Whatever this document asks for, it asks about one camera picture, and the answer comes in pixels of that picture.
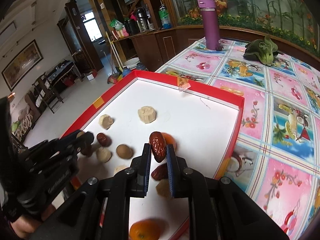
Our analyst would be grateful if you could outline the red-rimmed white tray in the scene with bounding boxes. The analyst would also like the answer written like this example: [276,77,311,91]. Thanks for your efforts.
[60,70,245,240]

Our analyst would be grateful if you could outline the patterned sofa cushions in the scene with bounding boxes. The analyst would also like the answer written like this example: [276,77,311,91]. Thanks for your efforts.
[12,110,35,140]

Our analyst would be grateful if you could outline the person's left forearm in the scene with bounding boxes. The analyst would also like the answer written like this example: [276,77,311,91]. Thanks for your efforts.
[0,205,15,240]

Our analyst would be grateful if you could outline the brown longan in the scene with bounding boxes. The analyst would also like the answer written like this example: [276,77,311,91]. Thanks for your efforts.
[116,144,134,159]

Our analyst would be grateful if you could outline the floral printed tablecloth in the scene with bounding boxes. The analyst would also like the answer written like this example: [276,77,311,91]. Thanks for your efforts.
[155,37,320,240]

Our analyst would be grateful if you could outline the clear plastic scrap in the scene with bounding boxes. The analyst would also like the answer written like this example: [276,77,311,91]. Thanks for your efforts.
[178,77,192,92]

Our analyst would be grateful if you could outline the green plastic bottle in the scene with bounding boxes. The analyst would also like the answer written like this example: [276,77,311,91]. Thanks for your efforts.
[159,4,172,29]

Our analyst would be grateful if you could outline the purple thermos bottle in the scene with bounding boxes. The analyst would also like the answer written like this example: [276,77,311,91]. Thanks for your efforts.
[197,0,221,50]

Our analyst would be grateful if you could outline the dark wooden chair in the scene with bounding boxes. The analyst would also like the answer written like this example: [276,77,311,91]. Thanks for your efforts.
[32,72,64,114]

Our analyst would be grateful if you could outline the orange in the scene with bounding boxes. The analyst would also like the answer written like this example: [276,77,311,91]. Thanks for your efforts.
[160,132,177,153]
[129,219,167,240]

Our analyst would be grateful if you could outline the broom with yellow handle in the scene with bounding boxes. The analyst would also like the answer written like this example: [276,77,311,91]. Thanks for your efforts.
[105,31,124,84]

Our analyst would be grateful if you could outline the wooden counter cabinet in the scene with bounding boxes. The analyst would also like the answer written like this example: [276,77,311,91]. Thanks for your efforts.
[130,25,320,73]

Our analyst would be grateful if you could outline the dark low table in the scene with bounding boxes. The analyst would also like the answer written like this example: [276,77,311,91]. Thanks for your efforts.
[47,60,83,85]

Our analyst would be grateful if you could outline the bamboo flower glass screen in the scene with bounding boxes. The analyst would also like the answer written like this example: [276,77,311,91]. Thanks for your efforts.
[166,0,320,53]

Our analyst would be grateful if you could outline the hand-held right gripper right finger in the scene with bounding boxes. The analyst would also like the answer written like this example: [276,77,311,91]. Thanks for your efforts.
[166,144,290,240]

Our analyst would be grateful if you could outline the person's left hand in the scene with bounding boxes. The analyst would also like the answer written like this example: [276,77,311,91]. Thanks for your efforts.
[9,204,57,239]

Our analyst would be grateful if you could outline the white basin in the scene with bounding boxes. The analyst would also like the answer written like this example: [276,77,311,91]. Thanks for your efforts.
[124,57,140,68]

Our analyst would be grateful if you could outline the green snack bag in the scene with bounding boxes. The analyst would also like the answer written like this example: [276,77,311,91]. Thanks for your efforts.
[109,19,124,30]

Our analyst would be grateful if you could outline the steel thermos pot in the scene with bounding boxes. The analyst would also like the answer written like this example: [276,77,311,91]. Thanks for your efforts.
[135,7,149,32]

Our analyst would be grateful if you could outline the red date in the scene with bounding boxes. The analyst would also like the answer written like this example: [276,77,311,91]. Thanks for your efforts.
[149,131,167,163]
[151,164,168,181]
[97,132,112,147]

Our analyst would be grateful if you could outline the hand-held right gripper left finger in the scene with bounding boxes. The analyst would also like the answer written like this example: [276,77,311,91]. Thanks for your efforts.
[27,143,152,240]

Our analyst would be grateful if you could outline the black kettle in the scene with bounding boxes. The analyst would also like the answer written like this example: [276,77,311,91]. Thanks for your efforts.
[124,17,139,35]

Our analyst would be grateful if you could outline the green bok choy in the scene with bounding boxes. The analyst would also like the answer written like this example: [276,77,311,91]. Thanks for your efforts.
[244,35,279,66]

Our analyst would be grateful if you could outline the framed wall painting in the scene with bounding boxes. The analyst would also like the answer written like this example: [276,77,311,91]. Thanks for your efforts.
[1,39,44,92]

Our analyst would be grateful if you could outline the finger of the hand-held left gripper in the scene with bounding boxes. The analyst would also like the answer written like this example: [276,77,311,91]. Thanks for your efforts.
[19,131,95,173]
[59,130,85,142]

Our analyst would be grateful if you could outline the dark wooden room partition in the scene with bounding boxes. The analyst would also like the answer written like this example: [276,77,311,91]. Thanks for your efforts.
[57,0,104,72]

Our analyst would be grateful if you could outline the peeled sugarcane chunk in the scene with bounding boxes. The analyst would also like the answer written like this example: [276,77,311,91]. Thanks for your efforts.
[156,179,173,198]
[99,114,115,130]
[96,147,112,163]
[137,106,157,125]
[114,165,128,177]

